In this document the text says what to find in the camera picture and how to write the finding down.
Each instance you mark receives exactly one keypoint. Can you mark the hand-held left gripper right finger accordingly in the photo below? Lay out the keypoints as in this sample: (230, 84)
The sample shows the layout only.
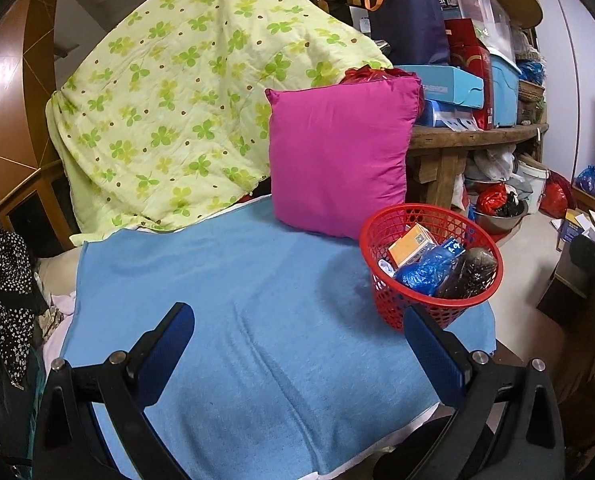
(432, 360)

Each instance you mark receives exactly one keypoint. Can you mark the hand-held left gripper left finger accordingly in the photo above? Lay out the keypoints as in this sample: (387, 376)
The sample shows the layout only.
(160, 355)

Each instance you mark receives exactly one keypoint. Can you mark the red mesh basket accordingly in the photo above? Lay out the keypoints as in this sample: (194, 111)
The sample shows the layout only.
(392, 305)

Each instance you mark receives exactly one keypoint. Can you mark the blue plastic bag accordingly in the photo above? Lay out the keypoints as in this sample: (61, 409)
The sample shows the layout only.
(422, 272)

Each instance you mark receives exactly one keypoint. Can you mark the black plastic bag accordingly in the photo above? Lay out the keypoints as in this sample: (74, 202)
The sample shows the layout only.
(470, 270)

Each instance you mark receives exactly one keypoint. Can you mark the blue cardboard box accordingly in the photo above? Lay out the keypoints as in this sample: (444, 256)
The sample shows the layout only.
(452, 249)

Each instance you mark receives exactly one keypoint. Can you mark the orange cardboard box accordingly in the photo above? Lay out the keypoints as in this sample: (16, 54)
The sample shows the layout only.
(410, 245)

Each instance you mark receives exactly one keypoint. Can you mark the red bag on floor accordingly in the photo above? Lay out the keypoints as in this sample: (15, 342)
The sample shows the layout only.
(555, 197)

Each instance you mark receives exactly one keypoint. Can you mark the blue bag on floor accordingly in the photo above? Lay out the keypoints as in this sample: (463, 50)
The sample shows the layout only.
(587, 180)

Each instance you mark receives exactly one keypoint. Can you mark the pink bed sheet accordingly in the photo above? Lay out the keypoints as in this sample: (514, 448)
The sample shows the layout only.
(57, 330)

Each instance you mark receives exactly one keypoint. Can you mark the metal bowl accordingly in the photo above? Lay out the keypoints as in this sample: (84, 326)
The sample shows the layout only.
(502, 220)

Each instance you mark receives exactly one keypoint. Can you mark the white bucket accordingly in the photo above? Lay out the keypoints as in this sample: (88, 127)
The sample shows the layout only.
(532, 182)

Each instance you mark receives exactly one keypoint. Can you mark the blue blanket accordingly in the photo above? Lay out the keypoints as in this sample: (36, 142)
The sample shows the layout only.
(277, 310)

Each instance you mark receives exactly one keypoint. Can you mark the red bag under table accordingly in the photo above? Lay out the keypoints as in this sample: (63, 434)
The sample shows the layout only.
(492, 200)

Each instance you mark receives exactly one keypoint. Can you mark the beige pillow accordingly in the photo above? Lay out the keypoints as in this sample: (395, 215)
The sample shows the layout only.
(59, 270)

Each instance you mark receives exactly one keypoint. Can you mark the black white-spotted garment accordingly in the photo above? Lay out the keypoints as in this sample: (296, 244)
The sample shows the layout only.
(2, 290)

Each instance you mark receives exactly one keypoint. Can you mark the wooden table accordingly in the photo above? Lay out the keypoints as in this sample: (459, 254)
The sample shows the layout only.
(457, 150)

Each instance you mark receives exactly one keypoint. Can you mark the wicker basket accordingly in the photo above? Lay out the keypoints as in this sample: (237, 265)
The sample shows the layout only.
(531, 91)

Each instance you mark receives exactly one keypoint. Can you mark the light blue plastic bin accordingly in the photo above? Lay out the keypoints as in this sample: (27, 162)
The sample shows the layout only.
(505, 95)

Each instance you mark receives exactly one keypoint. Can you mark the blue white flat box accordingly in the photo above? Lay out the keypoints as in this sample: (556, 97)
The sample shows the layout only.
(447, 116)

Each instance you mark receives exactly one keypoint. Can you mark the magenta pillow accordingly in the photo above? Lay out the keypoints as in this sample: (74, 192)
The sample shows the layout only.
(342, 160)

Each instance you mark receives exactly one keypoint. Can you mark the light blue shoe box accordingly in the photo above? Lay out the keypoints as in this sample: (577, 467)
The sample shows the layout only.
(442, 85)

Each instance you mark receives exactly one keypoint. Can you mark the green clover print quilt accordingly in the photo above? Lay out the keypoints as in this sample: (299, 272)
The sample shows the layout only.
(177, 100)

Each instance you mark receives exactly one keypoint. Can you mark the wooden cabinet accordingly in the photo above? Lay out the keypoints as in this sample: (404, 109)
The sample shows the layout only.
(12, 135)

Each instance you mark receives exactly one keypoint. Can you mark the clear plastic storage bin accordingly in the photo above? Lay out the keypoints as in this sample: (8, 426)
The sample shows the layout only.
(482, 10)

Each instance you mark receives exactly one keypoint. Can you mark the red frilled cushion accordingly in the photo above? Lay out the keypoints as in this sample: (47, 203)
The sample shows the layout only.
(372, 75)

